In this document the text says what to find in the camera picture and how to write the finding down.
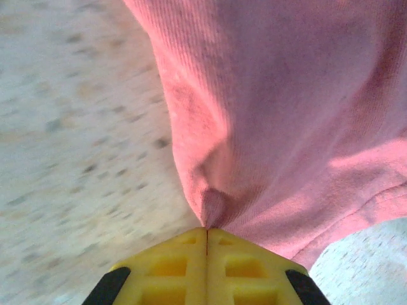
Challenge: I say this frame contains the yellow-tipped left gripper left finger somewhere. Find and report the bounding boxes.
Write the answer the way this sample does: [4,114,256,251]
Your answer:
[81,227,208,305]

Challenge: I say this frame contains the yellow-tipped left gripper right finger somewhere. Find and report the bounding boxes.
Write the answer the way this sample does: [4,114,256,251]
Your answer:
[206,227,332,305]

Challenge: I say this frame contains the pink t-shirt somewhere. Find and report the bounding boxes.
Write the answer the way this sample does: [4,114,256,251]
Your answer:
[122,0,407,271]

